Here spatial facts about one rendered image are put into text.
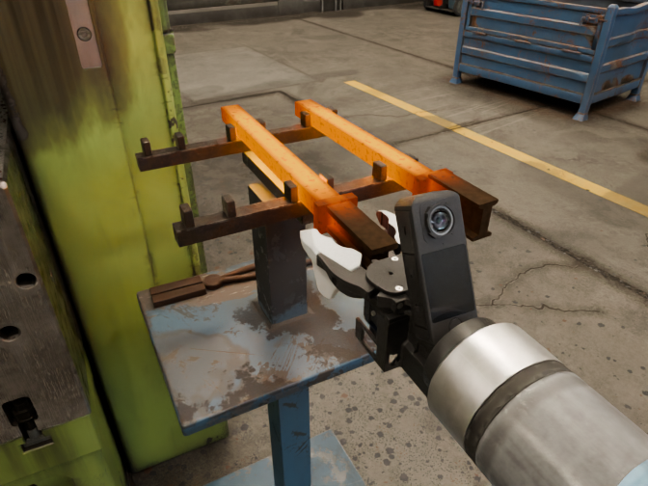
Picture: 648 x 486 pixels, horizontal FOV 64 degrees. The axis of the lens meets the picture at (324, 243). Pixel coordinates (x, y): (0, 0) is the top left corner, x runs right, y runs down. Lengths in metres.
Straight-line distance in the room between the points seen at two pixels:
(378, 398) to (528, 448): 1.26
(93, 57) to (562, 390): 0.80
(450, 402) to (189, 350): 0.48
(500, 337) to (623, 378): 1.50
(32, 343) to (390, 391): 1.03
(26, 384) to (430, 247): 0.73
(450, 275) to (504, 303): 1.60
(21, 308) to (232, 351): 0.31
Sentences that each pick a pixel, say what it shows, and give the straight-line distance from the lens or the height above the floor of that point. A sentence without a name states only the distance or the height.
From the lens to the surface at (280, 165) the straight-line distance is 0.63.
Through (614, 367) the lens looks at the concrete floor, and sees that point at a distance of 1.89.
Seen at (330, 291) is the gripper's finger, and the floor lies 0.90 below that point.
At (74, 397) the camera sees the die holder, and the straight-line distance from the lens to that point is 0.99.
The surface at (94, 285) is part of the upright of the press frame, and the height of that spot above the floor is 0.59.
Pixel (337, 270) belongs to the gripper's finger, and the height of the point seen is 0.94.
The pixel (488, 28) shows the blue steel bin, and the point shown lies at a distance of 4.35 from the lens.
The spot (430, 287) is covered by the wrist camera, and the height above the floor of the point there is 0.97.
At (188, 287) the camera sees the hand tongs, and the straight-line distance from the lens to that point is 0.87.
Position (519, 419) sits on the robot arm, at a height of 0.95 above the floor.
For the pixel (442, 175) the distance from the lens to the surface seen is 0.59.
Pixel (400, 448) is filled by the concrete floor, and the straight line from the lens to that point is 1.49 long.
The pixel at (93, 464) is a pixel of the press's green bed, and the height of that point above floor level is 0.33.
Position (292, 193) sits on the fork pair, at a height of 0.94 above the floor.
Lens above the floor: 1.20
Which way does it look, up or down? 33 degrees down
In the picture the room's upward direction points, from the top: straight up
